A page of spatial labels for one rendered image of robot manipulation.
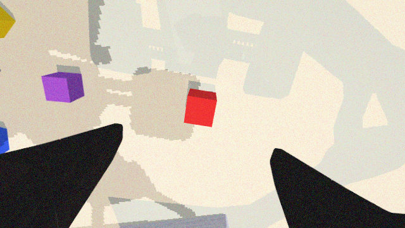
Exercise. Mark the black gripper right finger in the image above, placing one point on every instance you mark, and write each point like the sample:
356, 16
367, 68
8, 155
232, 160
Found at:
310, 199

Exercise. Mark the purple cube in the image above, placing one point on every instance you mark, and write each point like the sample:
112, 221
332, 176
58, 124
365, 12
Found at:
63, 87

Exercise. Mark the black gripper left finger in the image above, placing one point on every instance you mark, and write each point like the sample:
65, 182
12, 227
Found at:
46, 185

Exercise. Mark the red block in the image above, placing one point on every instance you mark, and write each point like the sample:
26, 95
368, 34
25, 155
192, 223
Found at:
200, 107

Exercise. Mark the blue block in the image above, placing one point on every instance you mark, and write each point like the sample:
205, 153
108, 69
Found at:
4, 141

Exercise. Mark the yellow block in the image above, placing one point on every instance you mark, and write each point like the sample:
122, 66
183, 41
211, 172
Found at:
6, 22

